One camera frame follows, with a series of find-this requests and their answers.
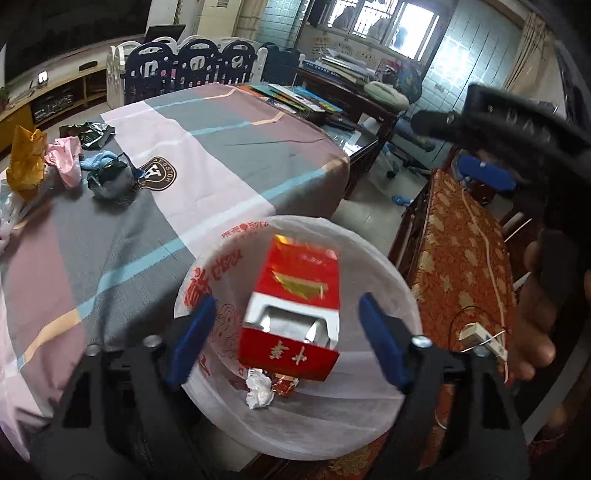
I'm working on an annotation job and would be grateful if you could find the plaid tablecloth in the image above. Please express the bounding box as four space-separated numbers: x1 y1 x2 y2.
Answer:
0 83 350 457

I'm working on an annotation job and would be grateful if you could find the yellow snack wrapper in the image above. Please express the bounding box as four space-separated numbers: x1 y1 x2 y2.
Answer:
7 126 48 202

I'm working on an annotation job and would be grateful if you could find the white power adapter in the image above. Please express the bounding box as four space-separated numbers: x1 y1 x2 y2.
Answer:
459 323 509 361

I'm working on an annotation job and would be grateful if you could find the glass top wooden table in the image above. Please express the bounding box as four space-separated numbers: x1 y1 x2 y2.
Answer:
318 115 398 199

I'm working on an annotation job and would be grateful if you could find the spread of picture books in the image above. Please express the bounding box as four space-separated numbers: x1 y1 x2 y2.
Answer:
238 83 345 114

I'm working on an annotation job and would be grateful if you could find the light blue plastic bag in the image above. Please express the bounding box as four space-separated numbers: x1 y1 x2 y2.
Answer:
81 150 118 172

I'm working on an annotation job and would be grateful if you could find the person's right hand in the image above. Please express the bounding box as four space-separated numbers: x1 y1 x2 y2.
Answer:
512 240 561 383

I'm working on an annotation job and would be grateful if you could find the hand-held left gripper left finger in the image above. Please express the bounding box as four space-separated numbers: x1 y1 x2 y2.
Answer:
30 294 218 480

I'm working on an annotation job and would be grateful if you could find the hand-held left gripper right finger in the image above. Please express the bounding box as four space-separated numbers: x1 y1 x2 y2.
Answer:
359 293 529 480

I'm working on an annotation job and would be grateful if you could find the black monitor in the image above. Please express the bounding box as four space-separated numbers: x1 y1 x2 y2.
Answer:
144 24 187 43

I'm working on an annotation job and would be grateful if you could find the white red-printed trash bag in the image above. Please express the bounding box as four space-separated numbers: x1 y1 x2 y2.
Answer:
174 215 423 461

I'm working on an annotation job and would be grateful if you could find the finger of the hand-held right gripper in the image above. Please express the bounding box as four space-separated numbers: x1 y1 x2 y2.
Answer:
411 111 467 139
457 154 518 192

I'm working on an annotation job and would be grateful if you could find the barred window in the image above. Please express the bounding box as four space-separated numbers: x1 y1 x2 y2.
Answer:
323 0 444 58

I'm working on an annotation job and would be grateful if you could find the pink plastic bag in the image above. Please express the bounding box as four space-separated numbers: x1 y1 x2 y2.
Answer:
45 136 83 188

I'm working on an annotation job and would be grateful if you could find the red cigarette box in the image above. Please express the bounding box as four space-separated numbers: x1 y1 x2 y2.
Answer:
237 234 341 383

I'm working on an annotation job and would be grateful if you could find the blue patterned child chair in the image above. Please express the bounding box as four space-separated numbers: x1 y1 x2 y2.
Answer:
392 62 437 178

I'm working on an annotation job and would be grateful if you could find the large black television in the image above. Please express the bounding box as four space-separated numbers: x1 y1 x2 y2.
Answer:
4 0 153 85

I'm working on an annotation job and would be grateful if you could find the dark patterned wrapper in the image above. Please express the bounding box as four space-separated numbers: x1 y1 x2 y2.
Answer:
87 152 139 200

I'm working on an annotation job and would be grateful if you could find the white tissue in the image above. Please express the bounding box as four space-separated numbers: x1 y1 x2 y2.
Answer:
246 371 273 410

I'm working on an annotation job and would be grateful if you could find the black stereo amplifier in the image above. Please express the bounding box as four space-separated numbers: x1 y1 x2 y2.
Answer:
31 92 77 124

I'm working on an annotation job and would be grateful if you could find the blue white playpen fence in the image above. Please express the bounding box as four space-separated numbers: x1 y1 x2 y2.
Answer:
106 38 303 109

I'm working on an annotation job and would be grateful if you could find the grey green cushion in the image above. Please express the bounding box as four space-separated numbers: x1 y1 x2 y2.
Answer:
362 82 411 109

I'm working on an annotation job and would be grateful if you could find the dark wooden side table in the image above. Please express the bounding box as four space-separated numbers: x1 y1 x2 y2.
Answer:
295 67 400 199

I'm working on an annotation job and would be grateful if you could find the wooden television cabinet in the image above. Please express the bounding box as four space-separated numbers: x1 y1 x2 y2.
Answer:
0 60 112 153

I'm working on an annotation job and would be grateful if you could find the white cable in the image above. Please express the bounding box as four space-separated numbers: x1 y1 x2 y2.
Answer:
436 189 532 430

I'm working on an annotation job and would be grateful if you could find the stack of books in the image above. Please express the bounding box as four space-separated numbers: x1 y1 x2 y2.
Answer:
305 55 375 81

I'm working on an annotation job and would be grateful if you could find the green snack wrapper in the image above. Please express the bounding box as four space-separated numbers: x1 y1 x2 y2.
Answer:
60 122 116 149

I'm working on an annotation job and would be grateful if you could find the white plastic bag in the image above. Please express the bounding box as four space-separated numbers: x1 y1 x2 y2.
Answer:
0 191 24 250

